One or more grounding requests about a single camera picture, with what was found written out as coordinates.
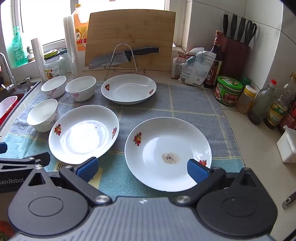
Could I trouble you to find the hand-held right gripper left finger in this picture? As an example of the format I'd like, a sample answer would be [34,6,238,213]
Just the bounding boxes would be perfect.
[27,157,112,207]

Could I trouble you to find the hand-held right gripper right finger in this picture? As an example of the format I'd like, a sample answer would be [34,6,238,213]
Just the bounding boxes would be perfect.
[174,159,258,207]

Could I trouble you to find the white plate with fruit print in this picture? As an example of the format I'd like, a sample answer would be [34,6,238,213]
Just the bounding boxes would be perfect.
[48,105,120,165]
[101,74,157,105]
[124,117,212,192]

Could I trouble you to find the white bowl with pink flowers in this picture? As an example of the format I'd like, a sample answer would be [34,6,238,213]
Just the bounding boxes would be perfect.
[26,98,59,133]
[41,76,67,98]
[65,76,97,102]

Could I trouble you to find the red plastic basin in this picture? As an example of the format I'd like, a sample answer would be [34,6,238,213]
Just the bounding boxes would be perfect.
[0,95,19,127]

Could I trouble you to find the steel sink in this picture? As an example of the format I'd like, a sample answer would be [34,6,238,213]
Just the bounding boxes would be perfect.
[0,80,42,131]

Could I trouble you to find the blue grey checked towel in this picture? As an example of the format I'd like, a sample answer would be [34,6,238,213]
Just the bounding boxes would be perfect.
[0,81,246,202]

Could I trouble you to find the steel faucet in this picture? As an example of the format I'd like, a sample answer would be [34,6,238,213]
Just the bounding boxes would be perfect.
[0,52,18,93]

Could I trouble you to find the sauce jar with green lid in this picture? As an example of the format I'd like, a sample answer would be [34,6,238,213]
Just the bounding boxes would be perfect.
[214,76,243,107]

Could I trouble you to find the jar with yellow lid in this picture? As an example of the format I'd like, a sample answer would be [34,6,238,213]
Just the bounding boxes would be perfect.
[235,85,257,114]

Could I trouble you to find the glass jar with green lid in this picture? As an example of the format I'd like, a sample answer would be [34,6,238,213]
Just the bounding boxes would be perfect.
[43,49,68,82]

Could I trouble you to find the clear bottle with red cap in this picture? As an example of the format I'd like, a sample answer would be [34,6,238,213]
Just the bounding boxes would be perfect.
[248,79,278,126]

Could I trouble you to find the white plastic box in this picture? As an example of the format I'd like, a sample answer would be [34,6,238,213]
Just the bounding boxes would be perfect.
[276,125,296,164]

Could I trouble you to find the white ribbed plastic roll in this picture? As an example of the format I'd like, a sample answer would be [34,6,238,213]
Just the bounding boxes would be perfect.
[31,38,47,82]

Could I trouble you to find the small potted plant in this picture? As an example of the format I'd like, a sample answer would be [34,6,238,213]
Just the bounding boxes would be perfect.
[26,46,35,62]

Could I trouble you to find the small oil bottle green label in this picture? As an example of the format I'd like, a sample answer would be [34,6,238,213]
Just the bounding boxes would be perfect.
[263,72,296,130]

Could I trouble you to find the green dish soap bottle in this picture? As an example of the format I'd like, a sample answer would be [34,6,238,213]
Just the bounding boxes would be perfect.
[11,26,29,67]

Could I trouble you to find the white printed food bag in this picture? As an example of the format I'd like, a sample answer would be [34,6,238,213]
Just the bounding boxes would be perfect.
[177,50,217,86]

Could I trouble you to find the small green capped jar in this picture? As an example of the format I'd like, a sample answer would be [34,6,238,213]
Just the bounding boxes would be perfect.
[240,77,253,88]

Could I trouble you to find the red and white food bag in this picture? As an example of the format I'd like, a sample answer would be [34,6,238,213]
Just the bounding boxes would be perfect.
[171,57,193,79]

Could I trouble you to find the bottle with red label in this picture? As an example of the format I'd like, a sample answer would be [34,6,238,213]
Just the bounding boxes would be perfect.
[278,102,296,135]

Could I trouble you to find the dark soy sauce bottle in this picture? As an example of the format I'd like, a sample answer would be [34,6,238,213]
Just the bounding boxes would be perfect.
[203,30,224,89]

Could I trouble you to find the clear plastic wrap roll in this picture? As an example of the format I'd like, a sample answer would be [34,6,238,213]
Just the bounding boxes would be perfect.
[63,15,78,75]

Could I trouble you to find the brown knife block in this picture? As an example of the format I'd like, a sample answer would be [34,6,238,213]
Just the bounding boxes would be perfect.
[220,36,251,82]

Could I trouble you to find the large yellow oil bottle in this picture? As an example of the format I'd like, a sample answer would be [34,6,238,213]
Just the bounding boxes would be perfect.
[73,4,91,52]

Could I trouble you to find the window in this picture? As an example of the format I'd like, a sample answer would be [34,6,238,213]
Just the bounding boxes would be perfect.
[14,0,185,48]

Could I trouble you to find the black kitchen scissors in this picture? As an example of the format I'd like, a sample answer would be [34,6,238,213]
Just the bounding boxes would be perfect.
[244,20,258,47]

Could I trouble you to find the bamboo cutting board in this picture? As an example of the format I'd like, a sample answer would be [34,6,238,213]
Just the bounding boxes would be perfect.
[84,9,176,72]

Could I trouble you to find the metal tool handle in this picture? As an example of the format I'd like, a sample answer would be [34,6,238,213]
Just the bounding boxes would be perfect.
[281,191,296,209]

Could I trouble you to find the steel wire rack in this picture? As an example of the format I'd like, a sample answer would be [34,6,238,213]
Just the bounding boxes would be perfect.
[103,43,147,80]

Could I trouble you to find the black handled kitchen knife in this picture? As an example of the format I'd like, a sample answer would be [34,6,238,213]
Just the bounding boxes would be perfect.
[88,46,160,70]

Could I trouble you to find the black knife handle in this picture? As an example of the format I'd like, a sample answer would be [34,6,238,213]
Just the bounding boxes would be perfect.
[230,14,238,40]
[222,13,229,38]
[237,17,246,44]

